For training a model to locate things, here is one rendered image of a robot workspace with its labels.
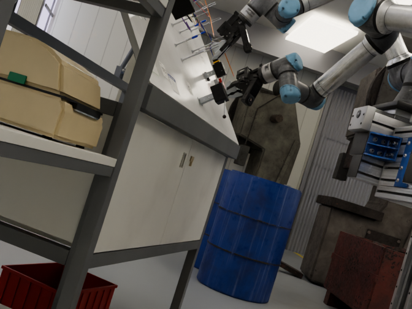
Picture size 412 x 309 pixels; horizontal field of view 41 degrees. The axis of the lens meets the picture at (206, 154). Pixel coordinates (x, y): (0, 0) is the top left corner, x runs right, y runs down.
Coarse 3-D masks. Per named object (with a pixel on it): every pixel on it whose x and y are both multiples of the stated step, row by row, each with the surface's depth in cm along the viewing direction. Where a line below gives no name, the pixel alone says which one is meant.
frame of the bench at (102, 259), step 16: (112, 112) 140; (112, 128) 140; (96, 176) 139; (0, 224) 145; (80, 224) 139; (16, 240) 143; (32, 240) 142; (48, 240) 143; (48, 256) 140; (64, 256) 139; (96, 256) 146; (112, 256) 156; (128, 256) 168; (144, 256) 182; (192, 256) 247; (64, 272) 139; (176, 288) 248; (176, 304) 247
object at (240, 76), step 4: (260, 64) 220; (244, 68) 222; (248, 68) 222; (260, 68) 216; (240, 72) 224; (244, 72) 221; (248, 72) 220; (252, 72) 220; (256, 72) 220; (260, 72) 215; (236, 76) 223; (240, 76) 222; (244, 76) 219; (248, 76) 219; (252, 76) 220; (256, 76) 218; (260, 76) 215; (240, 80) 219; (244, 80) 218; (248, 80) 218; (264, 80) 215; (240, 84) 219; (244, 84) 219; (248, 84) 219; (240, 88) 221; (244, 88) 221; (244, 92) 222
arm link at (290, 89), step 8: (288, 72) 207; (296, 72) 208; (280, 80) 208; (288, 80) 205; (296, 80) 206; (280, 88) 206; (288, 88) 204; (296, 88) 204; (304, 88) 208; (288, 96) 204; (296, 96) 204; (304, 96) 209
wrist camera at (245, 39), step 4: (240, 28) 220; (244, 28) 220; (240, 32) 221; (244, 32) 220; (244, 36) 221; (244, 40) 221; (248, 40) 221; (244, 44) 221; (248, 44) 221; (244, 48) 222; (248, 48) 221; (252, 48) 224; (248, 52) 222
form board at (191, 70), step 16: (128, 0) 148; (128, 16) 143; (128, 32) 142; (144, 32) 152; (176, 32) 201; (192, 32) 239; (160, 48) 165; (176, 48) 190; (192, 48) 223; (176, 64) 179; (192, 64) 209; (208, 64) 253; (160, 80) 150; (176, 80) 170; (192, 80) 197; (176, 96) 162; (192, 96) 186; (192, 112) 177; (208, 112) 206; (224, 128) 229
